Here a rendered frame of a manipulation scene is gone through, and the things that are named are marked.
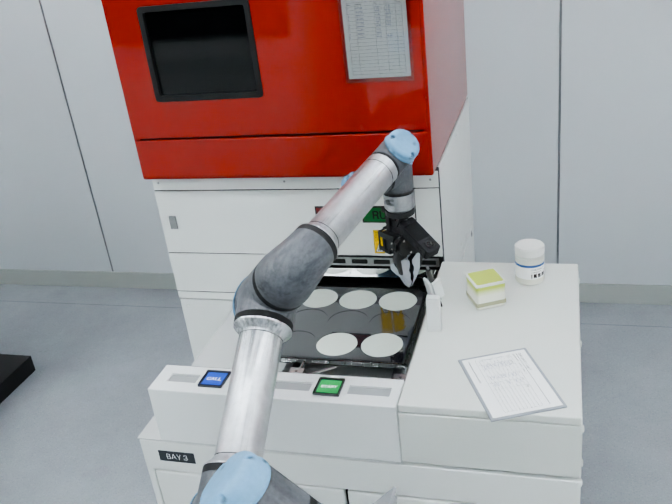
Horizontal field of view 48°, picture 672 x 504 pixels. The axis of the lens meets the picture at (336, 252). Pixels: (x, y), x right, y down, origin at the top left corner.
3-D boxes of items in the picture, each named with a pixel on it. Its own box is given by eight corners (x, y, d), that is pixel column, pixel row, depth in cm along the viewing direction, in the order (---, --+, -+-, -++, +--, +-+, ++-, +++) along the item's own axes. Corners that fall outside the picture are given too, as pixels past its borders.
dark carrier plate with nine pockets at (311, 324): (304, 287, 212) (303, 285, 212) (426, 291, 203) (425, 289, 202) (261, 356, 183) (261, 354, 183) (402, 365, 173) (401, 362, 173)
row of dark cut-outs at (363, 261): (285, 263, 216) (284, 255, 215) (439, 266, 203) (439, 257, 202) (285, 264, 215) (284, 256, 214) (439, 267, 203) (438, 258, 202)
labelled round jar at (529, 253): (515, 272, 192) (515, 238, 188) (544, 272, 190) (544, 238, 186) (514, 285, 186) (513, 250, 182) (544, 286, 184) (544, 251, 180)
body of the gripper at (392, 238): (401, 242, 195) (397, 198, 190) (424, 251, 189) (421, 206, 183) (378, 252, 191) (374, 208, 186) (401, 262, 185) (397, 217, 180)
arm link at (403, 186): (368, 151, 178) (393, 140, 182) (373, 194, 182) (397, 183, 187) (393, 156, 172) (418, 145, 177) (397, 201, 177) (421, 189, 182)
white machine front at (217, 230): (182, 294, 234) (154, 172, 217) (447, 303, 210) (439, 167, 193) (178, 299, 231) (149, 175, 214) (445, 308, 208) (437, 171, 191)
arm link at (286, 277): (263, 254, 132) (395, 113, 162) (242, 279, 141) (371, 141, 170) (312, 299, 133) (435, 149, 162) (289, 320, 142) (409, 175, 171)
